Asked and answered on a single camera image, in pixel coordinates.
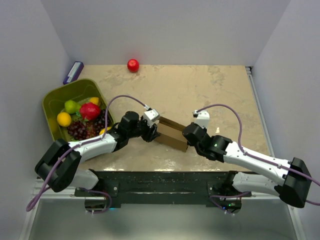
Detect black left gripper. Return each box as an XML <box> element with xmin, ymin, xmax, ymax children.
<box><xmin>127</xmin><ymin>117</ymin><xmax>160</xmax><ymax>144</ymax></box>

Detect brown cardboard paper box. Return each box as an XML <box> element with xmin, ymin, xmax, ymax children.
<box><xmin>155</xmin><ymin>116</ymin><xmax>188</xmax><ymax>152</ymax></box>

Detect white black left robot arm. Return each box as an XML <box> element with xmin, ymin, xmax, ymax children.
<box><xmin>35</xmin><ymin>109</ymin><xmax>160</xmax><ymax>196</ymax></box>

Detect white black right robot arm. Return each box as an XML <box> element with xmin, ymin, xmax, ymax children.
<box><xmin>182</xmin><ymin>123</ymin><xmax>311</xmax><ymax>208</ymax></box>

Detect purple white small box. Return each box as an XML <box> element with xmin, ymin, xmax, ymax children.
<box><xmin>62</xmin><ymin>61</ymin><xmax>84</xmax><ymax>85</ymax></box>

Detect yellow mango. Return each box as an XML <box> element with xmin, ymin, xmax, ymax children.
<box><xmin>99</xmin><ymin>126</ymin><xmax>112</xmax><ymax>135</ymax></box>

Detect red dragon fruit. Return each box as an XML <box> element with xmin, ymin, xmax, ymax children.
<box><xmin>79</xmin><ymin>102</ymin><xmax>101</xmax><ymax>121</ymax></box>

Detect small orange fruit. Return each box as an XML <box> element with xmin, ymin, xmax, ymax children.
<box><xmin>89</xmin><ymin>97</ymin><xmax>101</xmax><ymax>106</ymax></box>

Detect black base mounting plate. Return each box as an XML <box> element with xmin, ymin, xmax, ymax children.
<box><xmin>75</xmin><ymin>170</ymin><xmax>252</xmax><ymax>213</ymax></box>

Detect red apple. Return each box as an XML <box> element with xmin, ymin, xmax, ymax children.
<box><xmin>127</xmin><ymin>59</ymin><xmax>140</xmax><ymax>73</ymax></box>

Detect dark purple grapes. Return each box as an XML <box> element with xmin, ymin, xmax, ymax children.
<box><xmin>66</xmin><ymin>109</ymin><xmax>106</xmax><ymax>141</ymax></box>

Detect green pear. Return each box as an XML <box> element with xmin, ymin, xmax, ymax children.
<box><xmin>64</xmin><ymin>100</ymin><xmax>81</xmax><ymax>115</ymax></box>

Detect yellow lemon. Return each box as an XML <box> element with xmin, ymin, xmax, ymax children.
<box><xmin>56</xmin><ymin>112</ymin><xmax>72</xmax><ymax>128</ymax></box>

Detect olive green plastic bin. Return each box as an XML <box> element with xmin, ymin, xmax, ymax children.
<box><xmin>42</xmin><ymin>79</ymin><xmax>115</xmax><ymax>142</ymax></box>

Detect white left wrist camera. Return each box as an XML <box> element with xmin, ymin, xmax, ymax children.
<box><xmin>142</xmin><ymin>109</ymin><xmax>161</xmax><ymax>128</ymax></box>

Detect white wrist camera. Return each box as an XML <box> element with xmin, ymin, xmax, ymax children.
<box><xmin>193</xmin><ymin>110</ymin><xmax>210</xmax><ymax>130</ymax></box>
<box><xmin>142</xmin><ymin>109</ymin><xmax>161</xmax><ymax>128</ymax></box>

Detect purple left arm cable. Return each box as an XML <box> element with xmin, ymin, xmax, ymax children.
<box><xmin>25</xmin><ymin>94</ymin><xmax>151</xmax><ymax>216</ymax></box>

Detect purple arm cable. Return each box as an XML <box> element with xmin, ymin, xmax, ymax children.
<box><xmin>196</xmin><ymin>103</ymin><xmax>320</xmax><ymax>216</ymax></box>
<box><xmin>25</xmin><ymin>94</ymin><xmax>151</xmax><ymax>216</ymax></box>

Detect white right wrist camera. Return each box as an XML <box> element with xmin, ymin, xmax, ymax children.
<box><xmin>193</xmin><ymin>110</ymin><xmax>210</xmax><ymax>130</ymax></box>

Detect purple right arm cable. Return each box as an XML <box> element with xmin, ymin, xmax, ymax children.
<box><xmin>196</xmin><ymin>103</ymin><xmax>320</xmax><ymax>216</ymax></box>

